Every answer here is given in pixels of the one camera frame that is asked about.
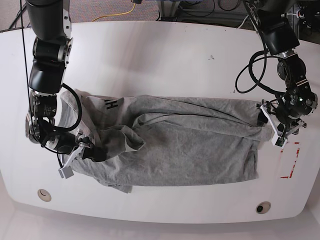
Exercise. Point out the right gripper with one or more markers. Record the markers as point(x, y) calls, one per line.
point(65, 143)

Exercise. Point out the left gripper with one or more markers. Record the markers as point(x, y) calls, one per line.
point(280, 122)

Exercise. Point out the grey Hugging Face t-shirt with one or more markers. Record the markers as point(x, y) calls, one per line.
point(157, 141)

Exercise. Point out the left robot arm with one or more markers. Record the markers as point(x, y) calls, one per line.
point(279, 40)

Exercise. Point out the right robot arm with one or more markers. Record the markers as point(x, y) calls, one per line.
point(51, 23)

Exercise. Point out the red tape rectangle marking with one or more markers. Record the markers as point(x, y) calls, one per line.
point(288, 158)

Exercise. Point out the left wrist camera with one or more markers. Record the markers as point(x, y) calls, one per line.
point(279, 141)

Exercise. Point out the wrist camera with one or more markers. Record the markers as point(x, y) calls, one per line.
point(66, 172)
point(279, 141)

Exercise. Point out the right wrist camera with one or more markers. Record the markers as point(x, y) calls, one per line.
point(66, 172)

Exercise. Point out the left table cable grommet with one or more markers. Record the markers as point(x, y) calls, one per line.
point(44, 195)

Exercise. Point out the table cable grommet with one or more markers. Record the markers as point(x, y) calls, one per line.
point(44, 195)
point(263, 207)

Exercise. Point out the right table cable grommet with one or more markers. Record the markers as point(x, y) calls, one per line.
point(263, 207)

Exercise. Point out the aluminium frame rail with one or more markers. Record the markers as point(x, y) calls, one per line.
point(223, 13)

